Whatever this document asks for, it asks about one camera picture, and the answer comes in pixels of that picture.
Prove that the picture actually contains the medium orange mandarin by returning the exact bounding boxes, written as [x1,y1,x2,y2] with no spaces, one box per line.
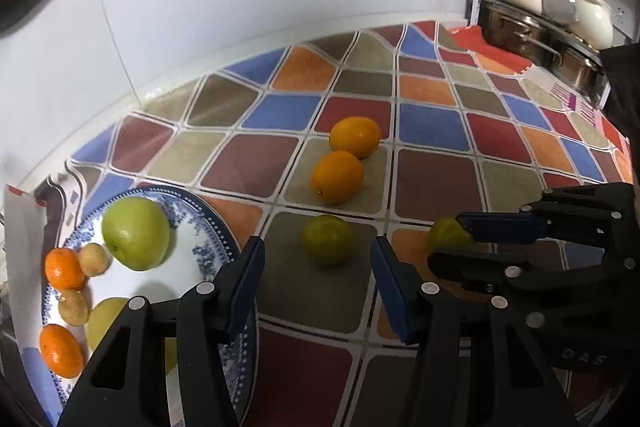
[43,248,86,291]

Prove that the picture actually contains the bright green apple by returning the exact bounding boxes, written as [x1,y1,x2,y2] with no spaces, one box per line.
[102,197,171,271]

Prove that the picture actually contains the blue white porcelain plate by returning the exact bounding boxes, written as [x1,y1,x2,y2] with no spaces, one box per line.
[64,185,258,421]

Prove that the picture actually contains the white ceramic teapot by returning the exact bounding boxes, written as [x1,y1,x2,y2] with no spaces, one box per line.
[570,0,614,50]

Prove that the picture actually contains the large orange mandarin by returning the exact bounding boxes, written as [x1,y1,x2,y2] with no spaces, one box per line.
[39,324,85,379]

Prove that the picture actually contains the yellow green apple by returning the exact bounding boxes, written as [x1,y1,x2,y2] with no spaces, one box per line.
[85,297,178,375]

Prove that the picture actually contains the brown kiwi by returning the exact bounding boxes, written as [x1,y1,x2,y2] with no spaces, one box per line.
[78,243,111,277]
[58,289,89,327]

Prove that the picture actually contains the steel pots on rack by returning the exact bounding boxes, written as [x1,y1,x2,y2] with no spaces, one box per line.
[478,0,610,105]

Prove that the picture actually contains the small orange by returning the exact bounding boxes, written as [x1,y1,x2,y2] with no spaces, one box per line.
[310,150,364,205]
[329,116,382,159]

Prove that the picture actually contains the green mandarin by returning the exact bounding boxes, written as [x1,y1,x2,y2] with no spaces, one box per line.
[427,218,474,254]
[300,215,356,267]

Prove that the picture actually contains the colourful diamond pattern mat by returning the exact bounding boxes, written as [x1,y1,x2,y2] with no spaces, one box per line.
[66,20,632,426]

